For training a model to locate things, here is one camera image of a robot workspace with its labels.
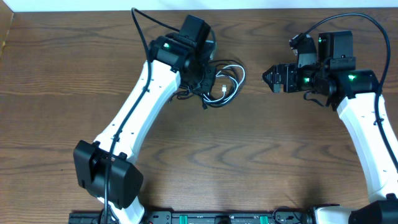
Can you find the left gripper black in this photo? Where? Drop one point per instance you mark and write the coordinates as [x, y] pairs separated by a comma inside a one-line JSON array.
[[209, 84]]

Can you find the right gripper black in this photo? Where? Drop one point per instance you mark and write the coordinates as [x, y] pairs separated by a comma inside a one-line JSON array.
[[289, 70]]

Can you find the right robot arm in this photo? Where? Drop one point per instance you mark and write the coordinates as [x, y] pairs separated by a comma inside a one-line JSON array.
[[328, 67]]

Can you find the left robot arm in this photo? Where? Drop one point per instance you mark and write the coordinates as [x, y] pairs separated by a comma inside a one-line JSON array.
[[105, 167]]

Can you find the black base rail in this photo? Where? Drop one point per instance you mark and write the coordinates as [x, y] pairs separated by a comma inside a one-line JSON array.
[[165, 217]]

